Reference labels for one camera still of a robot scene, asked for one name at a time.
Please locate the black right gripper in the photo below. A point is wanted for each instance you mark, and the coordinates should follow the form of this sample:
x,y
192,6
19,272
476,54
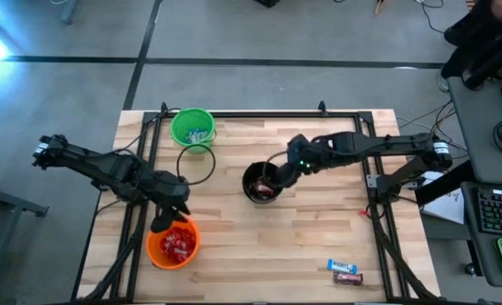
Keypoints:
x,y
297,169

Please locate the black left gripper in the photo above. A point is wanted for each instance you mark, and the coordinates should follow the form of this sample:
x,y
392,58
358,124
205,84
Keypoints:
x,y
172,188

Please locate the white blue Hershey's bar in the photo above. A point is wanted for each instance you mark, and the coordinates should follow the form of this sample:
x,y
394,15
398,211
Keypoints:
x,y
189,138
200,134
342,266

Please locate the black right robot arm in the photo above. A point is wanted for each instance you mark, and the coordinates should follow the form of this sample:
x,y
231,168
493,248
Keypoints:
x,y
382,144

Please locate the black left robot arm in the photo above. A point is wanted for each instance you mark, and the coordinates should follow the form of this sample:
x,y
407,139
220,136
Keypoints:
x,y
107,167

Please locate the black plastic bucket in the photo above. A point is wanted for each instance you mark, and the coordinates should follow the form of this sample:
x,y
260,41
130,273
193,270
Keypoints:
x,y
249,173

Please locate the orange plastic bucket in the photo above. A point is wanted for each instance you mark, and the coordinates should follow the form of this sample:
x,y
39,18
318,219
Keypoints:
x,y
153,250

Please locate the green plastic face bucket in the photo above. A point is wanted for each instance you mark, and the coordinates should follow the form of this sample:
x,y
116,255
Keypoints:
x,y
181,123

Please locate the red zip tie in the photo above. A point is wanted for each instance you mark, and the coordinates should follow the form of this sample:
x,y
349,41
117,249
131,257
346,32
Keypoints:
x,y
364,213

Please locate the white power adapter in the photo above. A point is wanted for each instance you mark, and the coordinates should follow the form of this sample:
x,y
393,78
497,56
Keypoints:
x,y
430,175

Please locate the grey metal cart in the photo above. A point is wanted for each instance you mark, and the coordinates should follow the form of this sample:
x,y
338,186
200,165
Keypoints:
x,y
5,203

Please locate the white paper sheet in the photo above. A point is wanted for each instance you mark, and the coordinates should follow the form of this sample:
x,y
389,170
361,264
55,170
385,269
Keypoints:
x,y
446,207

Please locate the dark grey desk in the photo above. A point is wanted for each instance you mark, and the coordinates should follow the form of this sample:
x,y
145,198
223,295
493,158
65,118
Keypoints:
x,y
475,127

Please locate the black caster wheel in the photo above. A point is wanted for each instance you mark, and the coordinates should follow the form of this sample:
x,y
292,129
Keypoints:
x,y
470,269

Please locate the black backlit keyboard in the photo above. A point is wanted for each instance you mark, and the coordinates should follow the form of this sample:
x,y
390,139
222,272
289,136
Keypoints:
x,y
501,212

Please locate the black diagonal pole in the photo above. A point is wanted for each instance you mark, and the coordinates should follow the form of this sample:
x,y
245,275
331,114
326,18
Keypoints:
x,y
488,72

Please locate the person's leg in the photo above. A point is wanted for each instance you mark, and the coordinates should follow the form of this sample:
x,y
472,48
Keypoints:
x,y
475,38

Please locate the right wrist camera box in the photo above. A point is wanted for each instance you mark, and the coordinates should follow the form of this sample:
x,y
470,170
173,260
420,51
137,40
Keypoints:
x,y
295,147

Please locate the black aluminium table frame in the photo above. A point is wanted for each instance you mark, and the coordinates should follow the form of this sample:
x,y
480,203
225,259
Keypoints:
x,y
276,114

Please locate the silver metal bracket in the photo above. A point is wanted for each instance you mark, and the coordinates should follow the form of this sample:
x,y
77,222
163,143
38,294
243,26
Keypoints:
x,y
372,181

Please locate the grey metal floor post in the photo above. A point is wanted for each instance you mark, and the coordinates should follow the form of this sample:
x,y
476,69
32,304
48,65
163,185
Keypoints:
x,y
69,10

